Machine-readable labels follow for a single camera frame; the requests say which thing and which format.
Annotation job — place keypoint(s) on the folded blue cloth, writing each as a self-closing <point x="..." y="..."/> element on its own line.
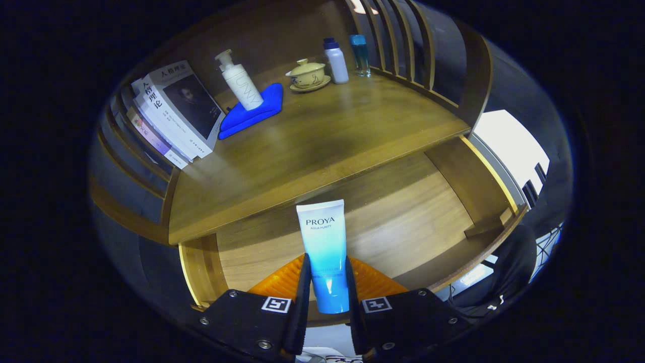
<point x="252" y="116"/>

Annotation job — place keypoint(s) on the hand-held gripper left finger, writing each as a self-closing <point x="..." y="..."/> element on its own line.
<point x="303" y="302"/>

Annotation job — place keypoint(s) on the wooden countertop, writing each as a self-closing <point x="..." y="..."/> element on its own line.
<point x="327" y="136"/>

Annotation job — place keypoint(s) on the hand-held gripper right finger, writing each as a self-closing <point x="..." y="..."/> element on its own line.
<point x="352" y="312"/>

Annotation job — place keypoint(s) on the wooden drawer with black knob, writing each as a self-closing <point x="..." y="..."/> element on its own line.
<point x="403" y="222"/>

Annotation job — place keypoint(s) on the wooden cabinet with slatted sides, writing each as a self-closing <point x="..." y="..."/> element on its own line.
<point x="473" y="75"/>

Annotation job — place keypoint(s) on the book with purple spine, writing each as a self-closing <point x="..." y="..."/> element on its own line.
<point x="153" y="138"/>

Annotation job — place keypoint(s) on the white book with portrait cover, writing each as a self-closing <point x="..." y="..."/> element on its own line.
<point x="189" y="106"/>

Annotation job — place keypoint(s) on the blue and white cosmetic tube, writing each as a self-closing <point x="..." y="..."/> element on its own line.
<point x="325" y="242"/>

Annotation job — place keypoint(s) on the thin white book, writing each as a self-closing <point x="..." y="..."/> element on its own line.
<point x="161" y="128"/>

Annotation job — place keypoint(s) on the white pump bottle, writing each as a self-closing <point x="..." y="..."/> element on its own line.
<point x="242" y="83"/>

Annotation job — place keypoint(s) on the white bottle with blue cap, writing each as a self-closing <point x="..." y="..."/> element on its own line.
<point x="337" y="63"/>

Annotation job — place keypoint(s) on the clear blue bottle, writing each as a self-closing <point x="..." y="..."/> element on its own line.
<point x="361" y="55"/>

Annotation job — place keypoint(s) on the white and grey appliance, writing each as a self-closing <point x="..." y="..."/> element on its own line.
<point x="509" y="146"/>

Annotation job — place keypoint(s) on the yellow lidded teacup with saucer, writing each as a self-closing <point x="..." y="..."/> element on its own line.
<point x="308" y="75"/>

